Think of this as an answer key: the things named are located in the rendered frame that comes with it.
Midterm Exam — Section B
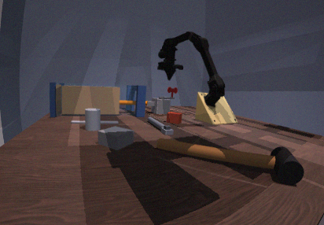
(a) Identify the grey cylinder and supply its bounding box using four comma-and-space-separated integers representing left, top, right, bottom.
85, 108, 101, 131

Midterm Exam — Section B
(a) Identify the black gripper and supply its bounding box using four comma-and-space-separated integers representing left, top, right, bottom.
157, 57, 183, 80

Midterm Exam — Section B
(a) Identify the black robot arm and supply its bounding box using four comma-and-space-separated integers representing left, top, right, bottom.
158, 31, 225, 107

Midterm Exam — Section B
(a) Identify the black rubber mallet with wooden handle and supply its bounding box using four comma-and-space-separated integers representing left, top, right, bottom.
156, 138, 304, 185

